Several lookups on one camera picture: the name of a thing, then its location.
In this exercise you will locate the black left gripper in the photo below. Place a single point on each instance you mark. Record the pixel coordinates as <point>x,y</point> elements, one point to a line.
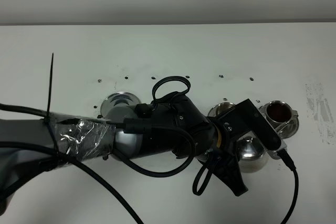
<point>208,133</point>

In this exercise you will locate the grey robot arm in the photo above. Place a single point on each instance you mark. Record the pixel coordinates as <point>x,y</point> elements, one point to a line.
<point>159,140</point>

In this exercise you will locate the left stainless steel saucer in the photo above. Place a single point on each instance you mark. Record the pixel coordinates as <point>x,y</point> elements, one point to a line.
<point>212,112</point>

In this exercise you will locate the stainless steel saucer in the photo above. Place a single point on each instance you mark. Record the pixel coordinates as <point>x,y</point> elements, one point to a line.
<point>284,131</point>
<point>212,112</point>

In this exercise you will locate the left stainless steel teacup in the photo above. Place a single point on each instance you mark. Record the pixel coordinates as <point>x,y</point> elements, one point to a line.
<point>222,107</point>

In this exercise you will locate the stainless steel teacup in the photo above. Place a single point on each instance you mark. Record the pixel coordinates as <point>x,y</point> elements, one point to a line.
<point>222,107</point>
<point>279,113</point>

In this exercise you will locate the right stainless steel saucer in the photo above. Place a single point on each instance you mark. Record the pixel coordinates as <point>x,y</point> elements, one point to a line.
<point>284,131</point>

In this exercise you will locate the right stainless steel teacup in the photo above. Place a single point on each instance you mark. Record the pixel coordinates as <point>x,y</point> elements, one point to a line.
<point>279,113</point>

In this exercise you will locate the stainless steel teapot coaster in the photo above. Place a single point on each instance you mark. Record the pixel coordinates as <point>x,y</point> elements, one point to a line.
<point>118,99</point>

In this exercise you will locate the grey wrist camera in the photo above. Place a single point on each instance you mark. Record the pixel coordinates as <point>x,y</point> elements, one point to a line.
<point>257,127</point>

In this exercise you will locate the black cable tie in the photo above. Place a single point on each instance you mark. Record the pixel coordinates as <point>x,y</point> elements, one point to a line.
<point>50,87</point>

